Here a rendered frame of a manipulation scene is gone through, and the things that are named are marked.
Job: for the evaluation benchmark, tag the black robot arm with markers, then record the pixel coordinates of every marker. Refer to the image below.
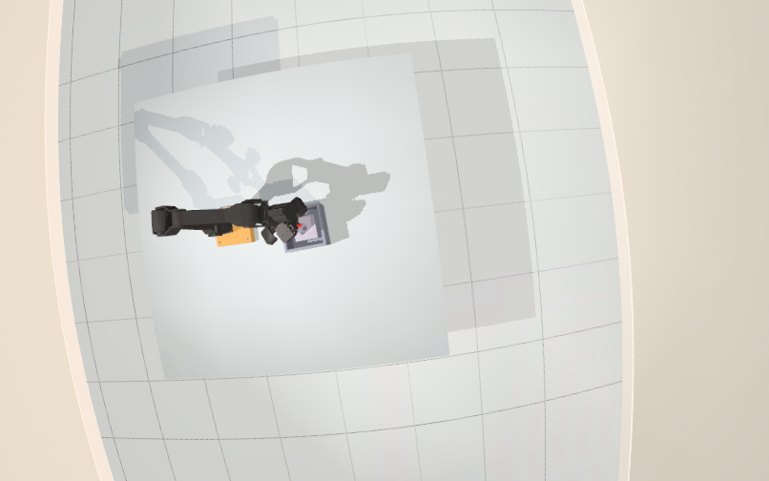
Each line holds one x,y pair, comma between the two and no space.
168,220

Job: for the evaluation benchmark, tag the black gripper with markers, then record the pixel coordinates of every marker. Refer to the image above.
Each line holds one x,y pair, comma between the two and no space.
268,234

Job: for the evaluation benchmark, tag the white flat plate with hole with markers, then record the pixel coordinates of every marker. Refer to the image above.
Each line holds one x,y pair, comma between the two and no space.
312,228

